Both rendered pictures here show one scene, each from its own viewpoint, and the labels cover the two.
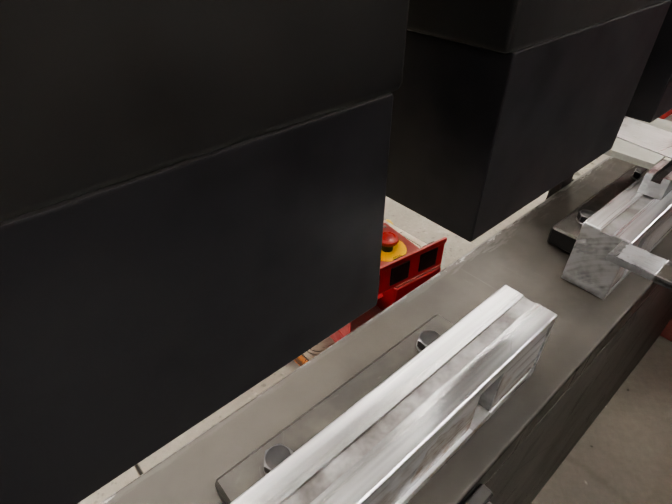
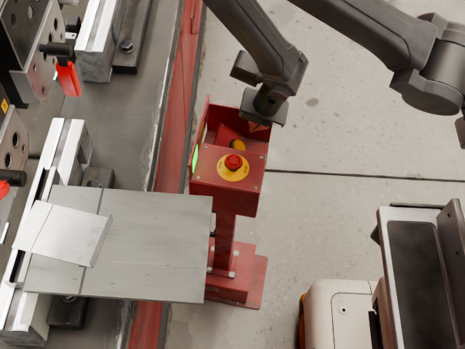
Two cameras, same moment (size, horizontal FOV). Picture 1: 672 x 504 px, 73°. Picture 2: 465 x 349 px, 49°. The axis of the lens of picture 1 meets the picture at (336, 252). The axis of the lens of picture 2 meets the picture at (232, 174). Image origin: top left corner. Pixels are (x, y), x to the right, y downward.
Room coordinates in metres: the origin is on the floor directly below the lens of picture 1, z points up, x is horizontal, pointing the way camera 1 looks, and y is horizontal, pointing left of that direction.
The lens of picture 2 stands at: (1.05, -0.57, 1.73)
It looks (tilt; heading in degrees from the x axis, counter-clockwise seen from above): 58 degrees down; 130
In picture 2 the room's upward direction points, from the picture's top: 5 degrees clockwise
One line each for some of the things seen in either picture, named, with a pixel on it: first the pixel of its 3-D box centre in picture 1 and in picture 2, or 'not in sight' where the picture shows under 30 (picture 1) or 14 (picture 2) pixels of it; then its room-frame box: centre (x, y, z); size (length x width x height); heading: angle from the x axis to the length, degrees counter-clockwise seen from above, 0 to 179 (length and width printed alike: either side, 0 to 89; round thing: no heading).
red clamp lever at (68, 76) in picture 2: not in sight; (62, 70); (0.56, -0.36, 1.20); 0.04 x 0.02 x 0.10; 41
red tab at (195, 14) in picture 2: not in sight; (196, 10); (0.06, 0.36, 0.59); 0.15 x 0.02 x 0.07; 131
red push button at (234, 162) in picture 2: (387, 243); (233, 164); (0.66, -0.09, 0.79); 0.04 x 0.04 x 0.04
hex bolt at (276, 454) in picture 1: (278, 461); not in sight; (0.19, 0.05, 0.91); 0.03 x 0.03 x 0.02
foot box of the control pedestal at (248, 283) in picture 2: not in sight; (230, 270); (0.65, -0.04, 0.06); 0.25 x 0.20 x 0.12; 34
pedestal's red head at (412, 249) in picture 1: (369, 273); (232, 157); (0.63, -0.06, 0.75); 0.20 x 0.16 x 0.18; 124
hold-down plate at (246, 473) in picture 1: (361, 408); (135, 23); (0.26, -0.03, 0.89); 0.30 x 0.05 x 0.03; 131
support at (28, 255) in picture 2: not in sight; (35, 242); (0.63, -0.52, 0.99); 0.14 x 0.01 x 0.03; 131
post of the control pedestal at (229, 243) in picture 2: not in sight; (225, 226); (0.63, -0.06, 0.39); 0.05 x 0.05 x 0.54; 34
